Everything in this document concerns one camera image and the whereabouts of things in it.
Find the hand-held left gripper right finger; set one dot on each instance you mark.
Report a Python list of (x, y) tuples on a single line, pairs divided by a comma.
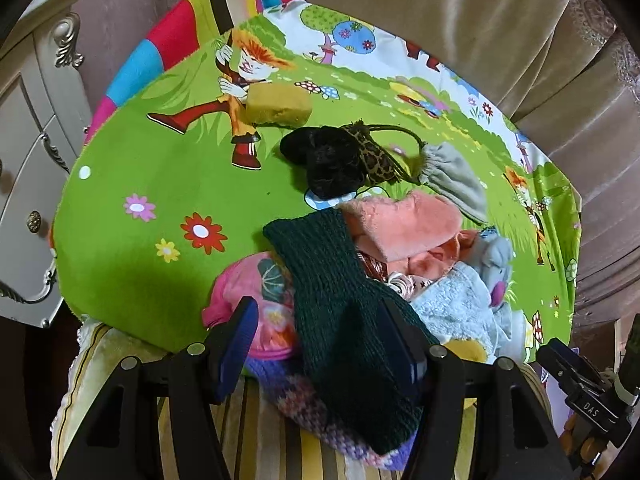
[(402, 347)]

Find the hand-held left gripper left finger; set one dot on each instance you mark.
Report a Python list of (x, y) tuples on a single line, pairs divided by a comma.
[(240, 350)]

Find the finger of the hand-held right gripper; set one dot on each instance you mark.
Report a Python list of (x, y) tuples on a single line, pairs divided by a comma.
[(555, 357)]

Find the dark green knitted scarf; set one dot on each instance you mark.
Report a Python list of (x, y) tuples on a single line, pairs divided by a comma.
[(330, 280)]

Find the grey plush toy pink nose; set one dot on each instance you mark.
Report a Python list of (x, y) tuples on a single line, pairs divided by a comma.
[(495, 260)]

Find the person's right hand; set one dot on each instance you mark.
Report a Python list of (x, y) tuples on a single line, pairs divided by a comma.
[(582, 445)]

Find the light blue fuzzy cloth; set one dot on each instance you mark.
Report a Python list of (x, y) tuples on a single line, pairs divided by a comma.
[(450, 310)]

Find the mustard yellow cloth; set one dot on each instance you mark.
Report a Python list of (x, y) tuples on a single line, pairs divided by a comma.
[(465, 350)]

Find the pink printed cloth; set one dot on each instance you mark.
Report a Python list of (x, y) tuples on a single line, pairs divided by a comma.
[(235, 285)]

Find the purple knitted cloth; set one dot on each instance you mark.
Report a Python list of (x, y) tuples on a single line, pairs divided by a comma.
[(300, 400)]

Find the striped yellow bedding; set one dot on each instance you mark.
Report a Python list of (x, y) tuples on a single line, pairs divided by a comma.
[(280, 440)]

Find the peach fuzzy cloth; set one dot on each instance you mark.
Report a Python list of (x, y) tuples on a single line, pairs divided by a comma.
[(415, 230)]

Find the cartoon printed blanket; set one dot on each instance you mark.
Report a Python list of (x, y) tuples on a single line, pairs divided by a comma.
[(150, 170)]

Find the black fuzzy cloth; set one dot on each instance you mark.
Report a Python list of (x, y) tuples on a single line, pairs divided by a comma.
[(325, 160)]

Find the yellow sponge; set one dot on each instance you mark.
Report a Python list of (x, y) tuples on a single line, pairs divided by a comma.
[(277, 107)]

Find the white carved nightstand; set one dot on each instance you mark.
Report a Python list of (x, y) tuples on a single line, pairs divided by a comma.
[(30, 125)]

